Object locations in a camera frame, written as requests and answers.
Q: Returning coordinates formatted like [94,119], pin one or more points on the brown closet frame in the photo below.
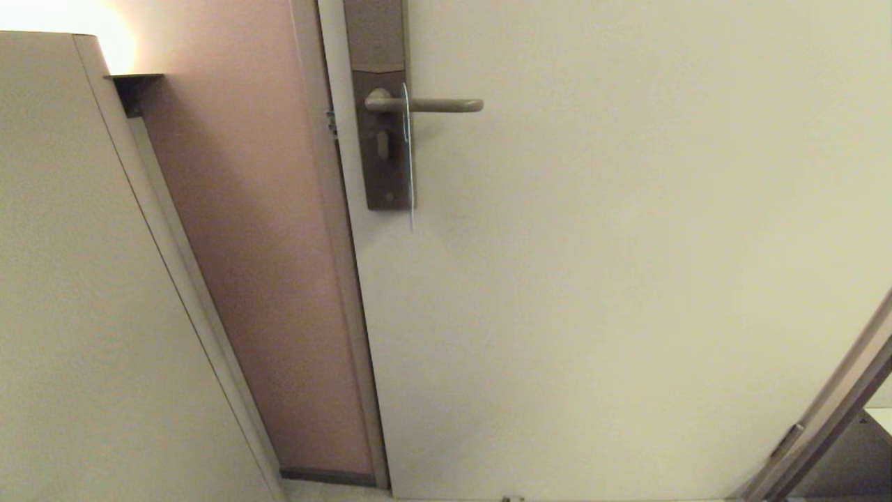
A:
[836,397]

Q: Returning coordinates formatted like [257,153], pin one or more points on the white and blue door hanger sign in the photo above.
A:
[410,153]

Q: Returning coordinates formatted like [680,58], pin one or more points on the brown metal lock plate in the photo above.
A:
[380,174]

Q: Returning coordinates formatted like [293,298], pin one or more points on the cream white door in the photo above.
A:
[592,279]

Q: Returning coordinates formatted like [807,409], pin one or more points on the closet frame hinge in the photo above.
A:
[787,440]

